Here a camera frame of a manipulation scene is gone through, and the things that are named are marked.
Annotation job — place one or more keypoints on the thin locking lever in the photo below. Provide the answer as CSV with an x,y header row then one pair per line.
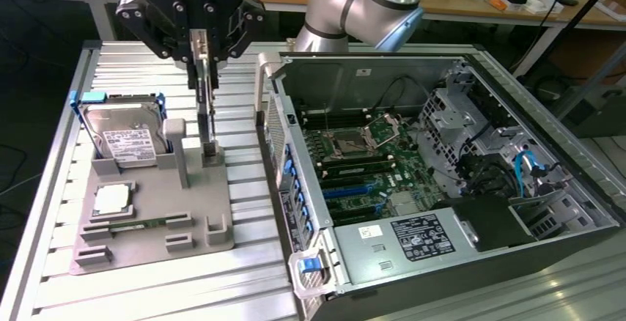
x,y
328,116

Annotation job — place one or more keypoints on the open black PC case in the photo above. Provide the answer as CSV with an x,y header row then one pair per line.
x,y
465,291

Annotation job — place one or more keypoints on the grey parts rack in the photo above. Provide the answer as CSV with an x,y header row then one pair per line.
x,y
157,196

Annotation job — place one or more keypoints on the white orange parts box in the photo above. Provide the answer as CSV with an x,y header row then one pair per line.
x,y
519,4

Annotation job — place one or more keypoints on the silver socket cover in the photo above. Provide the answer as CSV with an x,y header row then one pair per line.
x,y
397,123

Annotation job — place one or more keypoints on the grey power supply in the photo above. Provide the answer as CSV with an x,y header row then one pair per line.
x,y
368,258

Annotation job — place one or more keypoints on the wooden desk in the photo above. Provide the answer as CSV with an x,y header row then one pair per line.
x,y
465,11

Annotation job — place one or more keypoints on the blue case latch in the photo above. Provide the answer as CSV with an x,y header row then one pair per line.
x,y
309,266

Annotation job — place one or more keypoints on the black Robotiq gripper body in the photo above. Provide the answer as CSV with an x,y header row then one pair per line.
x,y
196,2

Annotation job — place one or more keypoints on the silver hard disk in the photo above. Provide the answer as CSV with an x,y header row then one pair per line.
x,y
128,141

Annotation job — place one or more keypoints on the green RAM stick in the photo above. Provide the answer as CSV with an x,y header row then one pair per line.
x,y
142,223

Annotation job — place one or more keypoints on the black computer tower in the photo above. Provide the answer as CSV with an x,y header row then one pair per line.
x,y
597,116

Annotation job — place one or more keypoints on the metal disk bay cage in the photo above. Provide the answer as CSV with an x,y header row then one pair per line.
x,y
453,119

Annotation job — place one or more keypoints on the CPU socket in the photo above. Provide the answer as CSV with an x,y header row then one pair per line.
x,y
353,147

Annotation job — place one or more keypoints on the black RAM slot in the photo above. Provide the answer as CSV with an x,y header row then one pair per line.
x,y
355,162
343,116
325,169
339,112
343,124
343,120
353,158
328,176

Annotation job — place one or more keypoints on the black fan shroud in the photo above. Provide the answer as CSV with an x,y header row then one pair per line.
x,y
489,222

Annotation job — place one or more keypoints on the silver chipset heatsink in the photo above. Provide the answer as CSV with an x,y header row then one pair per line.
x,y
404,203

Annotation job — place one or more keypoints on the dark RAM stick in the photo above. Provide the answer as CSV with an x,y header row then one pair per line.
x,y
360,170

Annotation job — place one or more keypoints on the green motherboard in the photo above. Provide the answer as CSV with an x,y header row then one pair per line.
x,y
425,185

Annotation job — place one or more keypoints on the blue disk bracket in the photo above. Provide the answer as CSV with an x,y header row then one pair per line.
x,y
96,98

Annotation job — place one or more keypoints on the silver CPU chip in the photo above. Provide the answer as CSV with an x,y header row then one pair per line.
x,y
114,200

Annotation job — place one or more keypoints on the blue expansion slot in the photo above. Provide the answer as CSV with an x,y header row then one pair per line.
x,y
348,191

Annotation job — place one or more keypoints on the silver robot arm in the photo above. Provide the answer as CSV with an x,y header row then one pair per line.
x,y
363,9

